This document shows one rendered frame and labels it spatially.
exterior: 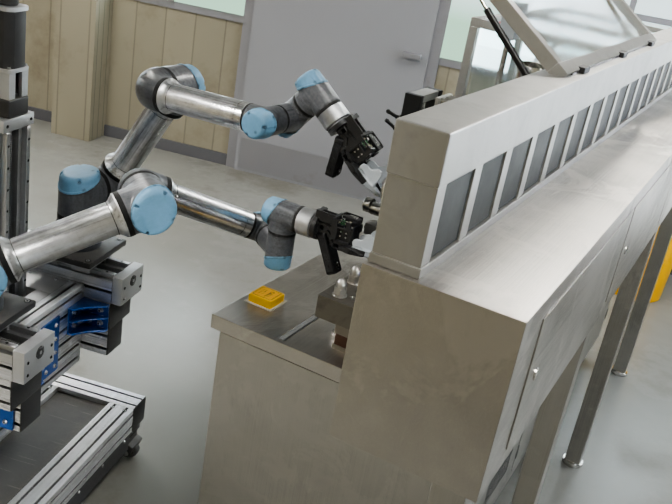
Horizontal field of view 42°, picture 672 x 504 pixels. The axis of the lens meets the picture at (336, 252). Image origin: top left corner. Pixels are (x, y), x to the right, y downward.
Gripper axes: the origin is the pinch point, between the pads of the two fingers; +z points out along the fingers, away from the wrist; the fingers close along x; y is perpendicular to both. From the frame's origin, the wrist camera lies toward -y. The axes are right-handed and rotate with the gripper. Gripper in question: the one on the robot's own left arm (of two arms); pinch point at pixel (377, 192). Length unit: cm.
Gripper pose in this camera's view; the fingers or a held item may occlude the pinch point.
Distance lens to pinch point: 222.4
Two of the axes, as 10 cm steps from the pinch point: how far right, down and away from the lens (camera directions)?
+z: 5.6, 8.2, -0.5
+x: 4.7, -2.7, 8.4
